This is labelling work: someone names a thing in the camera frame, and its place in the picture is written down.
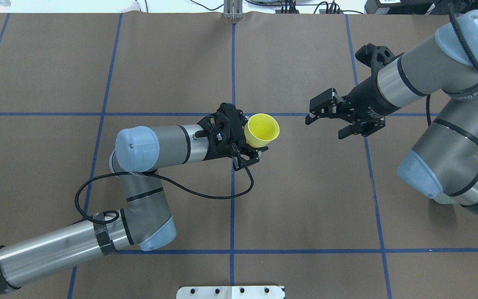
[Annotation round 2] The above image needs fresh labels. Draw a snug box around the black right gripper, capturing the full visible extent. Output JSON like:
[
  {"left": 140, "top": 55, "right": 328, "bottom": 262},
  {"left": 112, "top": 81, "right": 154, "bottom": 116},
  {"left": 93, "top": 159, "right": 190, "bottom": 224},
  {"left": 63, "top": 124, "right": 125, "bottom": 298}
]
[{"left": 305, "top": 78, "right": 400, "bottom": 140}]

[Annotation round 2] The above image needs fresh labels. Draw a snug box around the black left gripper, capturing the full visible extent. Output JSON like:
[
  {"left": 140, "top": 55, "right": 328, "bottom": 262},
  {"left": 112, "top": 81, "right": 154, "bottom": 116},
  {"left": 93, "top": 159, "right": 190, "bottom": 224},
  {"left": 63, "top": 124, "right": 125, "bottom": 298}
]
[{"left": 198, "top": 103, "right": 247, "bottom": 161}]

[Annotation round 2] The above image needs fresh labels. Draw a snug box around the yellow cup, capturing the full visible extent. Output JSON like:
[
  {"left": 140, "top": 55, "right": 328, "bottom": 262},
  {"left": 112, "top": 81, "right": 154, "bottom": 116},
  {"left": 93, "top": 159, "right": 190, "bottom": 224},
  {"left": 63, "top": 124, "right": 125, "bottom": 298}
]
[{"left": 244, "top": 113, "right": 280, "bottom": 148}]

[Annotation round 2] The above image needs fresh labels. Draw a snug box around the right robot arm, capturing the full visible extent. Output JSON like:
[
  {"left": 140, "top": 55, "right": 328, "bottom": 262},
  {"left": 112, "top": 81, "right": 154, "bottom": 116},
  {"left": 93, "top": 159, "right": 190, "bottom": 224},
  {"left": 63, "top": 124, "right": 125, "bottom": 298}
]
[{"left": 305, "top": 8, "right": 478, "bottom": 215}]

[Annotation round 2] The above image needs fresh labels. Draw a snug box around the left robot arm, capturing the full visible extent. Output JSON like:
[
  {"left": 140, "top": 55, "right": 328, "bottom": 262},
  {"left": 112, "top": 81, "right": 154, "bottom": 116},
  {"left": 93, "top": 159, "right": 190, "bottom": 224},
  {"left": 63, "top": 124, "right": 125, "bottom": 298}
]
[{"left": 0, "top": 103, "right": 251, "bottom": 295}]

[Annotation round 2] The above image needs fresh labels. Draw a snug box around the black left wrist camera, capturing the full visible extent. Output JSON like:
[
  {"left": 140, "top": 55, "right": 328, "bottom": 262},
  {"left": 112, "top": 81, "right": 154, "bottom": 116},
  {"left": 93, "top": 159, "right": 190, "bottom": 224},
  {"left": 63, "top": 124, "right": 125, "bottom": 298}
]
[{"left": 231, "top": 145, "right": 261, "bottom": 172}]

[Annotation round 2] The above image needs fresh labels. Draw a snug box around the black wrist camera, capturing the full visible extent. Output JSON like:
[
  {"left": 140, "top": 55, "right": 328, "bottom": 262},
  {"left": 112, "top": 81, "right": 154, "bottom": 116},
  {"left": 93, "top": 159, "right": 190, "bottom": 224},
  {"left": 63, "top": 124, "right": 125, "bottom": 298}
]
[
  {"left": 354, "top": 43, "right": 404, "bottom": 75},
  {"left": 231, "top": 145, "right": 261, "bottom": 172}
]

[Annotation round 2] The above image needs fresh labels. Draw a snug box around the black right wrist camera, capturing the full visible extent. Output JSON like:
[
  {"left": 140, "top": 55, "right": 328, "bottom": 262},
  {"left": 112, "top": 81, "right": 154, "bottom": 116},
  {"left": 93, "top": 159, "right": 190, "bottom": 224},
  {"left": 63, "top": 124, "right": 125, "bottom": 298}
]
[{"left": 354, "top": 43, "right": 404, "bottom": 75}]

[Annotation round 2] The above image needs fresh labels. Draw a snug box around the black braided left cable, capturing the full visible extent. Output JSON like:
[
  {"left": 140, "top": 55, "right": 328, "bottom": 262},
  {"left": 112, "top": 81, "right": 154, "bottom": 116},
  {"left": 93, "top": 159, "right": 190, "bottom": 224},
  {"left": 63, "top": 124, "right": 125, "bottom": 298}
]
[{"left": 74, "top": 131, "right": 255, "bottom": 225}]

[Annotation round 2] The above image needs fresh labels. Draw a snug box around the black braided cable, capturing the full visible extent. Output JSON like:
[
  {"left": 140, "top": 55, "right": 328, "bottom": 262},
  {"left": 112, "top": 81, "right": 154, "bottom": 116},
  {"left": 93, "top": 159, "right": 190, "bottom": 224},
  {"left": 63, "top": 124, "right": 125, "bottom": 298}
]
[
  {"left": 426, "top": 0, "right": 478, "bottom": 127},
  {"left": 74, "top": 131, "right": 255, "bottom": 225}
]

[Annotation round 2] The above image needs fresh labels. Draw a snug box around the black braided right cable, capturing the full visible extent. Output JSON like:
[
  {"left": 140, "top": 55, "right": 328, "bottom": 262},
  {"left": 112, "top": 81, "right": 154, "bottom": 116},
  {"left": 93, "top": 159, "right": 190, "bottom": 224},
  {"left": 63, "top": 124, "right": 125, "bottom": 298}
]
[{"left": 426, "top": 0, "right": 478, "bottom": 127}]

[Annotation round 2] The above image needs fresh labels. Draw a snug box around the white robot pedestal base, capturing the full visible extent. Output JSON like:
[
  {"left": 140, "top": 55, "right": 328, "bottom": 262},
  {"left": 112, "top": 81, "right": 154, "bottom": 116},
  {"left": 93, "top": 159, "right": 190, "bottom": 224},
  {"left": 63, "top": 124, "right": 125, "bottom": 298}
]
[{"left": 176, "top": 285, "right": 286, "bottom": 299}]

